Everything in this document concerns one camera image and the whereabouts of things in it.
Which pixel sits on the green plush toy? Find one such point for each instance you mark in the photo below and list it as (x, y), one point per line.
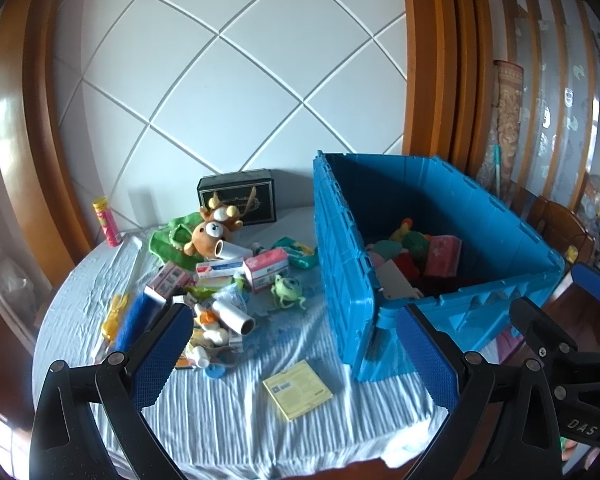
(168, 243)

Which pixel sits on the blue plastic storage crate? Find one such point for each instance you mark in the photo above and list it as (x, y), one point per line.
(463, 251)

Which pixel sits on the pink tissue pack in crate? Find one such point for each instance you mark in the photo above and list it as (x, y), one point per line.
(443, 256)

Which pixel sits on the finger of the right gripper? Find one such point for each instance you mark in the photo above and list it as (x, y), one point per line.
(542, 334)
(586, 278)

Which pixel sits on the green monster toy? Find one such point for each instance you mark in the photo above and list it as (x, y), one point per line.
(287, 292)

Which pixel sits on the black gift box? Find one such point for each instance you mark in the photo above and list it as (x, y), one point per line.
(251, 191)

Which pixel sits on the teal green toy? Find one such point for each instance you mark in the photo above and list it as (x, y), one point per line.
(299, 255)

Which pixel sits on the wooden chair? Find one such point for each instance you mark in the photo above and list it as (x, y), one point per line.
(562, 230)

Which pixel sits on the pink yellow tube can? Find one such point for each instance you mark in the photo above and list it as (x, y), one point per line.
(107, 221)

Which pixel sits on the red white small box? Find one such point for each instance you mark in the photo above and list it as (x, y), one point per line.
(164, 284)

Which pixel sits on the pink white medicine box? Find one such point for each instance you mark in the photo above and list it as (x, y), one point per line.
(261, 270)

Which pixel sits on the rolled patterned mat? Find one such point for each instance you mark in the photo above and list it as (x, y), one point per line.
(504, 130)

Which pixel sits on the yellow plastic toy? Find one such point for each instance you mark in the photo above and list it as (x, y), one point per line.
(114, 317)

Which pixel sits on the brown bear plush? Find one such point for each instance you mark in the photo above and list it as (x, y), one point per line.
(219, 222)

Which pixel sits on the green parrot plush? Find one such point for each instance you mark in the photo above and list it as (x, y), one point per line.
(414, 242)

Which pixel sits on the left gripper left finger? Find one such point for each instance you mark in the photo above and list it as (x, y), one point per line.
(66, 443)

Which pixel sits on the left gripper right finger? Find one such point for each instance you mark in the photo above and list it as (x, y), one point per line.
(526, 442)

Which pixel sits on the blue feather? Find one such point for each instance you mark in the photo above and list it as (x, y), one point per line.
(135, 322)

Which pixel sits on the yellow sticky note pad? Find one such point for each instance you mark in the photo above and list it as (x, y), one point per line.
(297, 390)

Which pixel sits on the light blue tablecloth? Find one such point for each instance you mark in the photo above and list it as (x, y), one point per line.
(230, 428)

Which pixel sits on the red white toothpaste box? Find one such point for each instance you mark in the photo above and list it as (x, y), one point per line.
(219, 268)

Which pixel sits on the white paper roll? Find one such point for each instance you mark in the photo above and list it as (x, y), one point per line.
(232, 311)

